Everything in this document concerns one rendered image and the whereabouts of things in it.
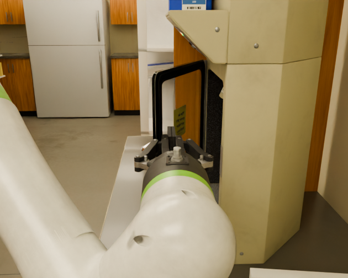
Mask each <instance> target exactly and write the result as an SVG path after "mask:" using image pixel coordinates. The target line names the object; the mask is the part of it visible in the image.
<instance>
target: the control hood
mask: <svg viewBox="0 0 348 278"><path fill-rule="evenodd" d="M165 16H166V19H167V20H168V21H169V22H170V23H171V24H172V25H173V26H175V27H178V28H179V29H180V31H181V32H183V34H184V35H185V36H186V37H187V38H188V39H189V40H190V41H191V42H192V43H193V44H194V46H195V47H196V48H197V49H198V50H199V51H200V52H201V53H202V54H203V55H204V56H205V57H206V58H207V59H208V60H210V61H211V62H213V63H215V64H225V63H227V57H228V33H229V12H228V10H169V11H168V12H167V13H166V15H165Z"/></svg>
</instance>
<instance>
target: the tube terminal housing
mask: <svg viewBox="0 0 348 278"><path fill-rule="evenodd" d="M328 3H329V0H212V10H228V12H229V33H228V57H227V63H225V64H215V63H213V62H211V61H210V60H208V59H207V80H208V70H212V71H213V72H214V73H215V74H216V75H217V76H218V77H219V78H220V79H221V80H222V81H223V88H224V91H223V116H222V141H221V145H222V147H223V160H222V177H221V176H220V179H219V203H218V205H219V206H220V207H221V208H222V209H223V210H224V212H225V213H226V215H227V216H228V217H229V220H230V222H231V224H232V225H233V229H234V232H235V237H236V258H235V263H234V264H263V263H265V262H266V261H267V260H268V259H269V258H270V257H271V256H272V255H273V254H274V253H275V252H276V251H278V250H279V248H280V247H281V246H283V245H284V244H285V243H286V242H287V241H288V240H289V239H290V238H291V237H292V236H293V235H294V234H295V233H297V232H298V231H299V228H300V220H301V215H302V206H303V198H304V189H305V181H306V176H307V168H308V159H309V151H310V142H311V137H312V129H313V120H314V112H315V103H316V98H317V90H318V82H319V73H320V65H321V56H322V50H323V42H324V34H325V25H326V17H327V12H328ZM206 118H207V98H206V117H205V137H206Z"/></svg>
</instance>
